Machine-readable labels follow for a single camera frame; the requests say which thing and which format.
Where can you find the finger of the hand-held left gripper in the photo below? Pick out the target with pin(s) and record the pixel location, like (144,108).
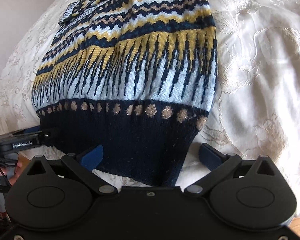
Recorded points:
(49,135)

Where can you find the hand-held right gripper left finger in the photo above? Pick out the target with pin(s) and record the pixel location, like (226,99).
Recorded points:
(93,157)

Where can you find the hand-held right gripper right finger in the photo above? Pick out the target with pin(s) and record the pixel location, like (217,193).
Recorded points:
(210,156)

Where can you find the navy yellow patterned knit sweater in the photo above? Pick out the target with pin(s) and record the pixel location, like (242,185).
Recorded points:
(130,67)

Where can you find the person's left hand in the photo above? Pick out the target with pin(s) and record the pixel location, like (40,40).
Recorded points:
(1,171)

